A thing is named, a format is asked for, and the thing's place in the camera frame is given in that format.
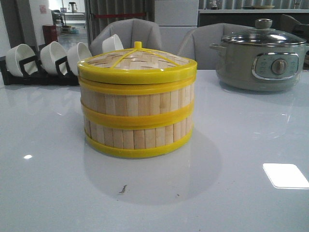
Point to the bamboo steamer basket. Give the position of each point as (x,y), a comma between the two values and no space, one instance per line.
(138,144)
(137,106)

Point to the bamboo steamer lid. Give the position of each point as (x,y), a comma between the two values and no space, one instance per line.
(136,66)

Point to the grey armchair right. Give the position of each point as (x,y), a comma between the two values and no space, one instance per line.
(196,43)

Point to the grey armchair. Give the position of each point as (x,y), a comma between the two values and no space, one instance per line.
(129,31)
(196,43)

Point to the white bowl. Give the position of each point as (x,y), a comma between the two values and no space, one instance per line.
(113,43)
(49,54)
(16,54)
(76,53)

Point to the grey armchair left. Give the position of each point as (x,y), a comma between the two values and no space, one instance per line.
(129,31)

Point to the white cabinet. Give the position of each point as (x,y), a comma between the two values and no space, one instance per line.
(175,18)

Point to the grey-green electric cooker pot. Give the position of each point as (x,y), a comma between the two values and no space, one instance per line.
(260,68)

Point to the red barrier belt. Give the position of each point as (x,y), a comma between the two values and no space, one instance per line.
(106,16)

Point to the black dish rack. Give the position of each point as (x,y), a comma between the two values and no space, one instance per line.
(64,76)

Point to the dark grey counter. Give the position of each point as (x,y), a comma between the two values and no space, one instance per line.
(248,17)

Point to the red trash bin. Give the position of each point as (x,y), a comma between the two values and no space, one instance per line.
(49,33)

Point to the glass cooker lid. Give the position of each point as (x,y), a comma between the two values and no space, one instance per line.
(264,35)

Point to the yellow plate on counter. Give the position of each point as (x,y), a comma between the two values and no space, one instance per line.
(262,7)

